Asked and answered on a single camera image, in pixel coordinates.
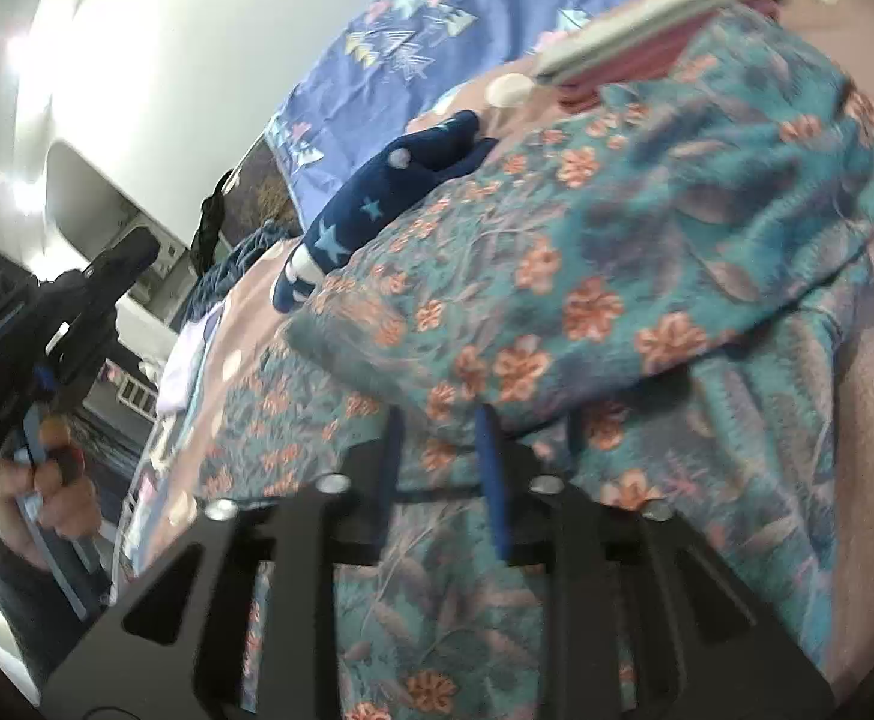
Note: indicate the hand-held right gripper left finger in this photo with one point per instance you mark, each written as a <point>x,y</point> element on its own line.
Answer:
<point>383,484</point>

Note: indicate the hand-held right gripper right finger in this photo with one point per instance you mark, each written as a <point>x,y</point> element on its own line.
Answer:
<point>493,484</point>

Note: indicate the teal floral garment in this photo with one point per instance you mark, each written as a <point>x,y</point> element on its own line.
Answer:
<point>594,240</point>

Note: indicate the person's left forearm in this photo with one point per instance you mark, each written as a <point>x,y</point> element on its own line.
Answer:
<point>39,615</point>

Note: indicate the folded pink striped clothes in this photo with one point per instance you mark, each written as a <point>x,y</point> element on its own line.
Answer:
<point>654,37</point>

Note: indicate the person's left hand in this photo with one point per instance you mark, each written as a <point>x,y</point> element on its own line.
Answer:
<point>62,499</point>

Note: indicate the white cloth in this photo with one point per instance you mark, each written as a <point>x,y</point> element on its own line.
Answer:
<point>182,367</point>

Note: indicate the dark blue textured cloth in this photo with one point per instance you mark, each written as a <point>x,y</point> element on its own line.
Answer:
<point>219,277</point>

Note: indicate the dark hanging bag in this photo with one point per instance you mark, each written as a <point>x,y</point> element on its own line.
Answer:
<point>210,221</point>

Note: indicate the navy star print garment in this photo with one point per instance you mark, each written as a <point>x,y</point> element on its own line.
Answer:
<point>377,187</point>

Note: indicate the dark brown headboard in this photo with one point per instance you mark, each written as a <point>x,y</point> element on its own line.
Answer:
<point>261,187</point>

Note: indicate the blue printed blanket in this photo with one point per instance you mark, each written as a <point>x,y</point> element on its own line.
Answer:
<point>482,0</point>

